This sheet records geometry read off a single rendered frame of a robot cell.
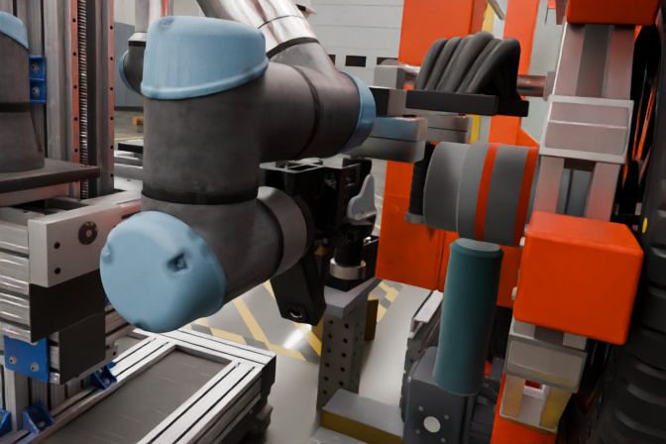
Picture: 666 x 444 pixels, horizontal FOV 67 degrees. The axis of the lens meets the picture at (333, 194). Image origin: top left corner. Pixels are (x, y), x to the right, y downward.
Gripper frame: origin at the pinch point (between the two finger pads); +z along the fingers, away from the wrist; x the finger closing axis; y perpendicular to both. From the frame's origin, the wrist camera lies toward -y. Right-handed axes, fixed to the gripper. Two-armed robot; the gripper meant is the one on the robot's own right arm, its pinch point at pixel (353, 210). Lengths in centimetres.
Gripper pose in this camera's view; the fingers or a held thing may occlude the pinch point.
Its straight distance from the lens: 62.2
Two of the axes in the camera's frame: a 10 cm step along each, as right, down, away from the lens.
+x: -9.1, -1.6, 3.8
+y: 0.9, -9.8, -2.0
